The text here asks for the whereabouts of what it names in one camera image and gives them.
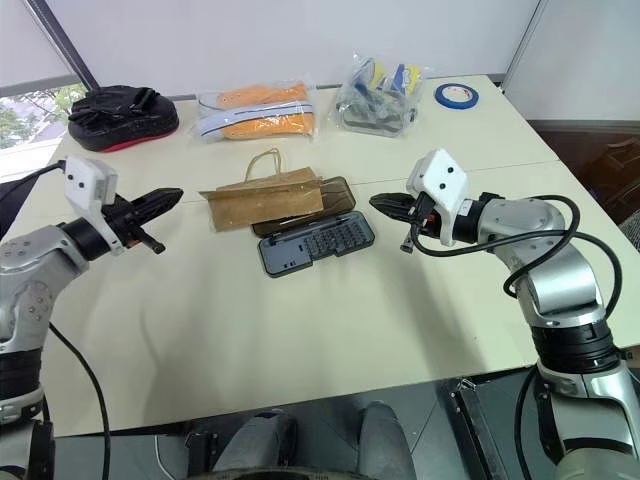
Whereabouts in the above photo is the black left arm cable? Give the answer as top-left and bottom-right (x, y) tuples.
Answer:
(0, 160), (111, 480)

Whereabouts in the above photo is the blue tape roll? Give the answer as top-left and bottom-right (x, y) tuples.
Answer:
(433, 81), (483, 109)

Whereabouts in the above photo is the black object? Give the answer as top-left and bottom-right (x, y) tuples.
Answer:
(250, 175), (374, 279)

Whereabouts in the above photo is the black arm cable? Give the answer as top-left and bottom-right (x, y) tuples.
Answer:
(0, 160), (111, 480)
(412, 194), (624, 302)

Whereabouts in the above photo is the dark window frame post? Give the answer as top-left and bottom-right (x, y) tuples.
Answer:
(36, 0), (100, 92)

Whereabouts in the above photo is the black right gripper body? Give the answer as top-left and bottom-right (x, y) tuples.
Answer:
(400, 191), (444, 252)

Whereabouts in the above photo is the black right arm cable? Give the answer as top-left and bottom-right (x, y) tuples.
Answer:
(412, 194), (624, 302)

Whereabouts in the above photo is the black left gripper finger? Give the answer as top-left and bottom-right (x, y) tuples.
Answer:
(133, 195), (183, 218)
(130, 187), (185, 208)

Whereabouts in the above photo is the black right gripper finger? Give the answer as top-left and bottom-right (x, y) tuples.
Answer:
(371, 203), (415, 222)
(369, 191), (417, 208)

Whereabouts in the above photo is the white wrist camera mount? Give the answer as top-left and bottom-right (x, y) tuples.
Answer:
(405, 148), (469, 247)
(63, 155), (124, 258)

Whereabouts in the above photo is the black-white patterned fabric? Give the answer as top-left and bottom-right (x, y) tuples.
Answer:
(618, 208), (640, 252)

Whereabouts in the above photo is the brown paper bag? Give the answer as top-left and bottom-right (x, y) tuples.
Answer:
(197, 147), (327, 234)

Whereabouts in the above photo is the orange insoles plastic package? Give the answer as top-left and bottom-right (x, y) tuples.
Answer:
(191, 78), (320, 145)

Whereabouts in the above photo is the small black floor box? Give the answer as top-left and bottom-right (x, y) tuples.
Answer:
(183, 423), (222, 472)

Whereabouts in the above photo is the black pouch with red base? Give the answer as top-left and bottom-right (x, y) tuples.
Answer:
(66, 85), (181, 153)

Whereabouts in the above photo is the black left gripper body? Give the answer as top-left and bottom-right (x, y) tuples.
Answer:
(102, 196), (167, 255)

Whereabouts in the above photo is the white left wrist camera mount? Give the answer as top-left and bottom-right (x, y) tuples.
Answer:
(63, 155), (124, 258)

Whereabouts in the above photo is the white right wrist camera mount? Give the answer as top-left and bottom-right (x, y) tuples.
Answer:
(405, 148), (469, 247)

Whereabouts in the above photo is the black metal base plate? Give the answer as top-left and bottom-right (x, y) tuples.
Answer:
(446, 372), (569, 480)

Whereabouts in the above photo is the clear bag of blue-yellow items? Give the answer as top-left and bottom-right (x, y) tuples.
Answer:
(331, 49), (427, 139)

